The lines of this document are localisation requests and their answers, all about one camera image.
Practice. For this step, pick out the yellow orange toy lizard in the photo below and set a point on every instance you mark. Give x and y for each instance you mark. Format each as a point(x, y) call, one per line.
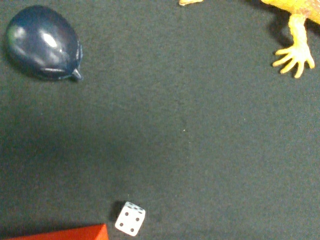
point(289, 29)

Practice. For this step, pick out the red square pot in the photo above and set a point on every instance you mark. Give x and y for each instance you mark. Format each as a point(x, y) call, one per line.
point(94, 232)

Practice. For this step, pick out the small white die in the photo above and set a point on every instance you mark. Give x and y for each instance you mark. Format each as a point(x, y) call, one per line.
point(130, 219)

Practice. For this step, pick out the dark blue plastic eggplant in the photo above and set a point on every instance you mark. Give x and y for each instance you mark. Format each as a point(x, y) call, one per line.
point(43, 43)

